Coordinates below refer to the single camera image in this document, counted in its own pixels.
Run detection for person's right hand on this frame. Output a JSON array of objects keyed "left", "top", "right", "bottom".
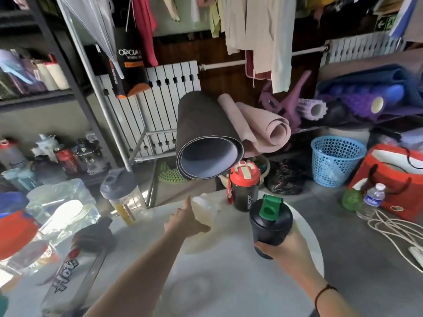
[{"left": 254, "top": 223, "right": 320, "bottom": 285}]

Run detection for person's left hand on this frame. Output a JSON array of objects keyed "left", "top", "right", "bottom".
[{"left": 164, "top": 195, "right": 211, "bottom": 241}]

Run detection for translucent white bottle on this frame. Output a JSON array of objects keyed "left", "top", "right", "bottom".
[{"left": 191, "top": 193, "right": 221, "bottom": 229}]

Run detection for black shaker bottle green lid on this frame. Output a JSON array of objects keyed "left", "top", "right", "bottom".
[{"left": 249, "top": 194, "right": 294, "bottom": 260}]

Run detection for person's left forearm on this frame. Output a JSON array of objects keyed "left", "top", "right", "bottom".
[{"left": 83, "top": 229, "right": 189, "bottom": 317}]

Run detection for person's right forearm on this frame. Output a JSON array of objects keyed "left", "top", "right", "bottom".
[{"left": 299, "top": 271, "right": 361, "bottom": 317}]

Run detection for green spiky mat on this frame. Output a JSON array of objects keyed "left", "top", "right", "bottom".
[{"left": 158, "top": 161, "right": 189, "bottom": 184}]

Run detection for black bottle red lid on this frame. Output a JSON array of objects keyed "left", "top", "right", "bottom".
[{"left": 227, "top": 160, "right": 261, "bottom": 213}]

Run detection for clear shaker bottle grey lid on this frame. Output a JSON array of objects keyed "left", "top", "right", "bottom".
[{"left": 100, "top": 168, "right": 148, "bottom": 227}]

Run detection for dark rolled yoga mat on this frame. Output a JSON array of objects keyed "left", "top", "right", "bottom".
[{"left": 175, "top": 91, "right": 245, "bottom": 181}]

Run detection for black wrist band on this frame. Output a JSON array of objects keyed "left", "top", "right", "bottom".
[{"left": 314, "top": 284, "right": 338, "bottom": 315}]

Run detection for black plastic bag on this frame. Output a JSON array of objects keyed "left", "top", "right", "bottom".
[{"left": 264, "top": 160, "right": 310, "bottom": 196}]

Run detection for green plastic bottle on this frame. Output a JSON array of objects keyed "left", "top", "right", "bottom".
[{"left": 341, "top": 180, "right": 365, "bottom": 212}]

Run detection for wide white radiator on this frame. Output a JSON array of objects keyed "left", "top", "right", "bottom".
[{"left": 95, "top": 61, "right": 202, "bottom": 159}]

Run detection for pink rolled yoga mat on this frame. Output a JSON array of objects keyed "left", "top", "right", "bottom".
[{"left": 217, "top": 93, "right": 292, "bottom": 158}]

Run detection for blue plastic basket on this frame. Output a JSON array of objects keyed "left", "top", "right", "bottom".
[{"left": 310, "top": 135, "right": 367, "bottom": 189}]

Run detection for grey metal rack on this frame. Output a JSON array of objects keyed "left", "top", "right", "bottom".
[{"left": 56, "top": 0, "right": 179, "bottom": 173}]

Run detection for clear water bottle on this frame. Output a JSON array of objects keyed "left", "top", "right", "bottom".
[{"left": 356, "top": 183, "right": 387, "bottom": 221}]

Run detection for clear plastic wrapped bottle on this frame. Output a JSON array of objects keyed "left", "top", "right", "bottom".
[{"left": 26, "top": 179, "right": 101, "bottom": 245}]

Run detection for clear printed bottle black lid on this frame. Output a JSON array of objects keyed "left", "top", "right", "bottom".
[{"left": 41, "top": 216, "right": 115, "bottom": 317}]

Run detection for purple plastic exercise tool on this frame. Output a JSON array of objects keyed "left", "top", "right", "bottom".
[{"left": 258, "top": 70, "right": 312, "bottom": 133}]

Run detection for group of sport bottles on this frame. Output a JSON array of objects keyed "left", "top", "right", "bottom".
[{"left": 0, "top": 133, "right": 110, "bottom": 192}]

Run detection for white pipe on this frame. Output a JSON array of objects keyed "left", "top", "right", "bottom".
[{"left": 198, "top": 45, "right": 330, "bottom": 72}]

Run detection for black orange bag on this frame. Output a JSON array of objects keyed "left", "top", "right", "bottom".
[{"left": 108, "top": 27, "right": 152, "bottom": 99}]

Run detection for red shopping bag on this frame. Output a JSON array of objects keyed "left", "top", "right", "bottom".
[{"left": 348, "top": 144, "right": 423, "bottom": 222}]

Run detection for light purple foam roller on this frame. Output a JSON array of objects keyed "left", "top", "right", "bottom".
[{"left": 296, "top": 98, "right": 328, "bottom": 121}]

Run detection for white power strip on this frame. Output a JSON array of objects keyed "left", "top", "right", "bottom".
[{"left": 408, "top": 246, "right": 423, "bottom": 265}]

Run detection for clear bottle red lid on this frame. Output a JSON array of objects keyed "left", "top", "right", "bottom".
[{"left": 0, "top": 210, "right": 60, "bottom": 278}]

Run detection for blue purple foam roller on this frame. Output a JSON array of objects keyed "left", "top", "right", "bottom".
[{"left": 330, "top": 84, "right": 406, "bottom": 121}]

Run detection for red hanging garment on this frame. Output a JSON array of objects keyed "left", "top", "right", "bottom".
[{"left": 132, "top": 0, "right": 159, "bottom": 68}]

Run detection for beige hanging garment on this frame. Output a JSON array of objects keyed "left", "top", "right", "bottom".
[{"left": 224, "top": 0, "right": 297, "bottom": 94}]

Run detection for black metal shelf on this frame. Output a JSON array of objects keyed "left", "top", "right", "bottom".
[{"left": 0, "top": 0, "right": 118, "bottom": 169}]

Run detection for transparent umbrella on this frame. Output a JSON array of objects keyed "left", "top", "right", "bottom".
[{"left": 56, "top": 0, "right": 126, "bottom": 80}]

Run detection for blue folded mat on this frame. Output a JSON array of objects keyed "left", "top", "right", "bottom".
[{"left": 317, "top": 64, "right": 423, "bottom": 116}]

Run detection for row of bottles on shelf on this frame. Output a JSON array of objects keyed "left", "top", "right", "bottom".
[{"left": 0, "top": 49, "right": 71, "bottom": 100}]

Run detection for narrow white radiator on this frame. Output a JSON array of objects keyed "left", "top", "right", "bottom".
[{"left": 322, "top": 32, "right": 406, "bottom": 67}]

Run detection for green exit sign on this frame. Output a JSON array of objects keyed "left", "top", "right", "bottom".
[{"left": 375, "top": 14, "right": 398, "bottom": 32}]

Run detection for white cable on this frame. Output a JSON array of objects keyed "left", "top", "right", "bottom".
[{"left": 367, "top": 209, "right": 423, "bottom": 272}]

